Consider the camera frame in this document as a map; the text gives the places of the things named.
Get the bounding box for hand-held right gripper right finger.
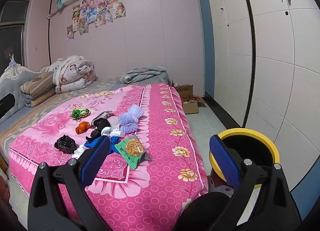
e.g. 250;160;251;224
209;134;300;231

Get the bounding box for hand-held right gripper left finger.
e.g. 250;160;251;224
27;135;112;231

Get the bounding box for white paper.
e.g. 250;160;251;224
72;144;88;159

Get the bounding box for blue glove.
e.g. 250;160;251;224
84;136;120;155

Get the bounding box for green snack packet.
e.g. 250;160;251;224
114;134;153;170

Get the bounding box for white sock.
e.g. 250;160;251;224
101;126;125;137

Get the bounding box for black plastic bag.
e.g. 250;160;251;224
54;134;78;153

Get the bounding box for black sock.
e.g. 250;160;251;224
90;118;110;139

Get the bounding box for yellow rimmed trash bin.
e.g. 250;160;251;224
209;128;280;198

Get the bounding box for beige cloth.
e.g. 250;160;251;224
107;116;123;130

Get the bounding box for silver snack wrapper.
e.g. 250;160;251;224
91;111;114;127

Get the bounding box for green shiny candy wrapper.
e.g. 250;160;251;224
70;108;91;120

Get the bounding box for pink floral bedspread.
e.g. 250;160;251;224
9;83;209;231

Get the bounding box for open cardboard box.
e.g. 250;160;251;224
182;96;207;114

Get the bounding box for closed cardboard box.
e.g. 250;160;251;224
174;84;194;100

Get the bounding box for floral folded quilt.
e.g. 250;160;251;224
54;56;97;94

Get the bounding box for grey crumpled blanket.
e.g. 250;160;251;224
119;66;170;86

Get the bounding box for white wardrobe with black trim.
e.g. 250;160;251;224
195;0;320;221

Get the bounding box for grey tufted bed headboard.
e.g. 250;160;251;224
0;54;60;119

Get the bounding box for dark window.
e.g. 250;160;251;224
0;0;32;71

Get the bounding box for cluster of wall posters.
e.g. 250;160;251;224
66;0;127;41

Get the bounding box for white wall pipe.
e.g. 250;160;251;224
46;6;66;65

